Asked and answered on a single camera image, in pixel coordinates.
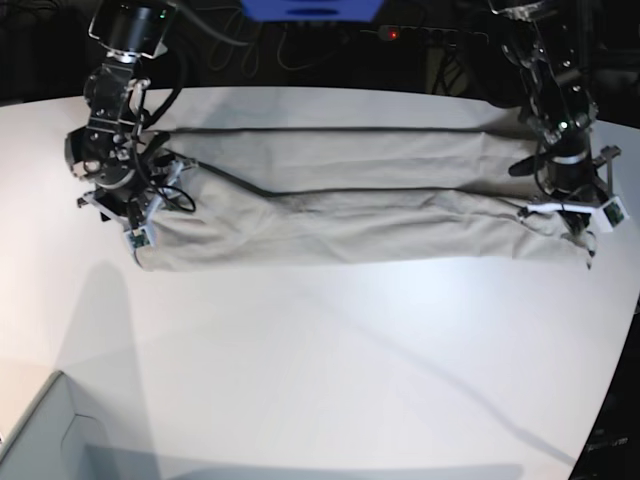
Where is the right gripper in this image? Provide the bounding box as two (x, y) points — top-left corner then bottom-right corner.
(77, 154), (196, 246)

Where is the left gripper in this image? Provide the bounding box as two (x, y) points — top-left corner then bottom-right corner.
(517, 146), (621, 238)

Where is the light grey t-shirt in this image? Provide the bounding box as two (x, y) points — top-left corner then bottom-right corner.
(135, 129), (597, 272)

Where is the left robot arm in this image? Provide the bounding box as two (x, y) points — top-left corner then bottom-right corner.
(489, 1), (629, 233)

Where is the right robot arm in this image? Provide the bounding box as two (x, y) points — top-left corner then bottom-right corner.
(64, 1), (248, 253)

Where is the grey bin at corner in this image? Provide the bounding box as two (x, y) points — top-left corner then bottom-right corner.
(1, 371), (161, 479)

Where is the black power strip red light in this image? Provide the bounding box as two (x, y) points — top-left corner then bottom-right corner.
(369, 24), (490, 48)

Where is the blue box at top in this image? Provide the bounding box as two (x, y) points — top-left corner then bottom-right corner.
(241, 0), (384, 22)

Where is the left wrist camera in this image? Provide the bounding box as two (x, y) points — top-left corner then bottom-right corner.
(600, 196), (628, 233)

